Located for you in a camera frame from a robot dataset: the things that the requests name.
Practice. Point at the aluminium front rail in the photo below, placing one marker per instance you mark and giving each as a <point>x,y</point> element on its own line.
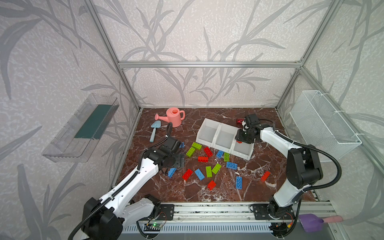
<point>226,217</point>

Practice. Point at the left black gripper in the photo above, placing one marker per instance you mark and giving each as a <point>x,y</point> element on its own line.
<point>177,160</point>

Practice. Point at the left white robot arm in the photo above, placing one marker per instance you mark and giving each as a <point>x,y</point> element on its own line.
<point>105,218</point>

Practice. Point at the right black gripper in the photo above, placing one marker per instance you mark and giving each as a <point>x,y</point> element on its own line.
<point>242,137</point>

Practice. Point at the light blue lego centre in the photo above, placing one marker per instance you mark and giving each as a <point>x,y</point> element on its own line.
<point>199,174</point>

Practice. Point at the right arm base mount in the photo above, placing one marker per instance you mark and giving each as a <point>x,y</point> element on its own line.
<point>261,211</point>

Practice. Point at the red lego bottom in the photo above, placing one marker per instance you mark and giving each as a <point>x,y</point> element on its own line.
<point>211,185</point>

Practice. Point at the green lego centre upright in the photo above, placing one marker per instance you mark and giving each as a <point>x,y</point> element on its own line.
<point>209,172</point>

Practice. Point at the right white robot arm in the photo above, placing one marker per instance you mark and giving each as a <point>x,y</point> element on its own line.
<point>303,168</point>

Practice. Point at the green lego centre tilted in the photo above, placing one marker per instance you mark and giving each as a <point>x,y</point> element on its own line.
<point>216,169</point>

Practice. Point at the left circuit board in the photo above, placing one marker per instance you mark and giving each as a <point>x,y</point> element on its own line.
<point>152,227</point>

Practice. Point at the light blue trowel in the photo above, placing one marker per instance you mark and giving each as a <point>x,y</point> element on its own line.
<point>154,126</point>

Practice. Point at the green lego under bins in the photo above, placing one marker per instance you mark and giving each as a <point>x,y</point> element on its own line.
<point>226,157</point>

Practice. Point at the purple spatula pink handle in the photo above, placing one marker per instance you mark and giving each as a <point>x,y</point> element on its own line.
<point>311,223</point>

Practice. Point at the clear wall shelf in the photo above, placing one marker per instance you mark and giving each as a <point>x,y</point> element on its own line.
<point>79,137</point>

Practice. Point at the right white bin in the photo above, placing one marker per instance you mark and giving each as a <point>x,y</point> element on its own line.
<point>241,150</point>

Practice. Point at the left white bin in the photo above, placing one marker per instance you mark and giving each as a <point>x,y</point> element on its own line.
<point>207,132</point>

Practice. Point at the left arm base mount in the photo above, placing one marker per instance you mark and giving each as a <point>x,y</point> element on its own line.
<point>162,212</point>

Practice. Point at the green lego beside upper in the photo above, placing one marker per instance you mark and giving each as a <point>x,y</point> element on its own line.
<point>190,152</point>

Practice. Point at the middle white bin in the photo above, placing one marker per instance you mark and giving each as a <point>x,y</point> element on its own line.
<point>225,139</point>

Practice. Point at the blue lego under bins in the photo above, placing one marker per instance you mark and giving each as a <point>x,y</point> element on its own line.
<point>220,154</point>

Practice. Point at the white wire basket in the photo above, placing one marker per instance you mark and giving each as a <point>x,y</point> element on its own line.
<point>322,126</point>

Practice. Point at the white bin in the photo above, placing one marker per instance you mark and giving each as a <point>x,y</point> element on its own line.
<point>241,150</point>
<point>225,139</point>
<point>207,132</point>

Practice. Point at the pink watering can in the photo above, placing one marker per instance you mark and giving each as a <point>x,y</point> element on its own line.
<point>173,115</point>

